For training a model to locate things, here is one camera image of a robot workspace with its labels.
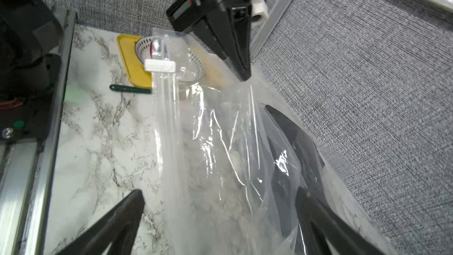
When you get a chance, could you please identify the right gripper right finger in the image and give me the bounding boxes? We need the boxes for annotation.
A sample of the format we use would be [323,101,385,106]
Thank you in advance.
[295,187,382,255]

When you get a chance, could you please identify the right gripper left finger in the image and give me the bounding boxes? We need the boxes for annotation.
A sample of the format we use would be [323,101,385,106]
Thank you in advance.
[59,190,145,255]

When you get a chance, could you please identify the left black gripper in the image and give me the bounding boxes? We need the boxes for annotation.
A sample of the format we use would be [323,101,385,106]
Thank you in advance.
[166,0,251,81]

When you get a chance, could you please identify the clear plastic vacuum bag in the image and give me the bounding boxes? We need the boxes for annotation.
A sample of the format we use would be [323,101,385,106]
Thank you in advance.
[152,28,366,255]

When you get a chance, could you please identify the white bag zipper slider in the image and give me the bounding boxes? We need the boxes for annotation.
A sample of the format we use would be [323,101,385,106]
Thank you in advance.
[143,59,176,73]

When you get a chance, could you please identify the yellow plastic tray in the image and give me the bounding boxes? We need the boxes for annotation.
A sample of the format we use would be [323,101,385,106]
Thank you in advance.
[116,34,227,90]

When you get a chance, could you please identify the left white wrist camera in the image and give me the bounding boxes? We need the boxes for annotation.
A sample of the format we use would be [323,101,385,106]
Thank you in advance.
[251,0,268,28]

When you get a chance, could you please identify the aluminium front rail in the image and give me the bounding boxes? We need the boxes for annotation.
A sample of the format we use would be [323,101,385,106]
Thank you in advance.
[1,8,77,255]

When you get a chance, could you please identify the green handled fork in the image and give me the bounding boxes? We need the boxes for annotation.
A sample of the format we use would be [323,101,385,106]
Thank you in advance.
[109,85,152,94]

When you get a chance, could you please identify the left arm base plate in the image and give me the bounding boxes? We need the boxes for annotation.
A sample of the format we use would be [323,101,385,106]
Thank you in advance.
[1,54,62,143]

